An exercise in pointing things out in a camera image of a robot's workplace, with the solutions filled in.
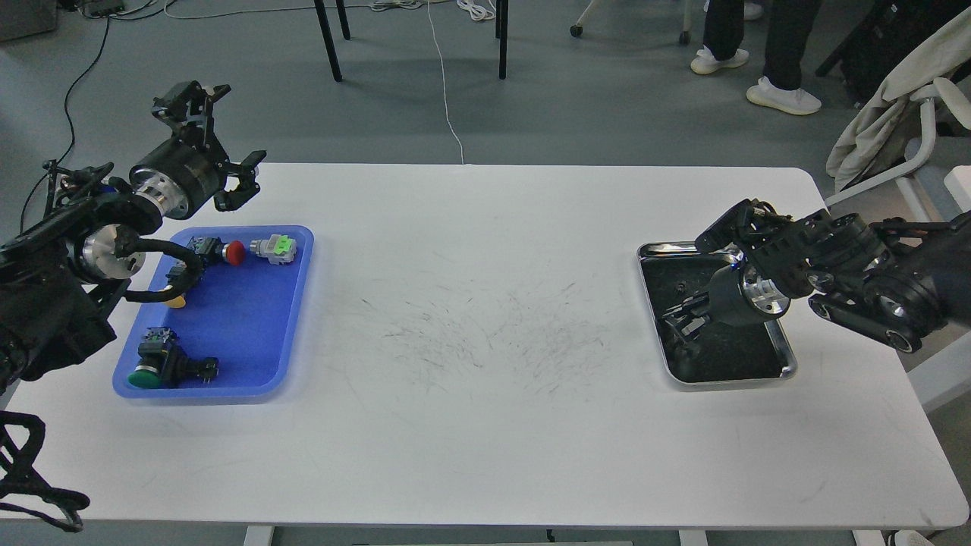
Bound white rolling chair base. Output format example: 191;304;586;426
569;1;699;46

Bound black chair legs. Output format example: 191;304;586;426
311;1;509;83

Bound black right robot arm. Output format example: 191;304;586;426
658;199;970;353

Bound green push button switch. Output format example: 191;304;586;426
126;326;219;388

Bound blue plastic tray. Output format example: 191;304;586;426
112;225;313;403

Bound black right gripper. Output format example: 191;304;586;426
663;264;791;346

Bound white cable on floor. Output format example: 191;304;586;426
369;0;498;165

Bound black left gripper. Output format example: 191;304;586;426
129;80;267;220

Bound red push button switch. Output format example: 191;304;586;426
185;237;247;268

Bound black cable on floor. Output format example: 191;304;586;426
17;0;177;228

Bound grey green switch part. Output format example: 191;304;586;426
249;233;298;265

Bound yellow push button switch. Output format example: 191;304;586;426
164;260;204;309

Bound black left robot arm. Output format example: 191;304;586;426
1;80;266;388

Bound silver metal tray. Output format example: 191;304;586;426
637;242;797;390

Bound person legs white shoes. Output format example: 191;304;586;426
690;0;823;116

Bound white chair with beige cloth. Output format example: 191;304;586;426
823;9;970;221

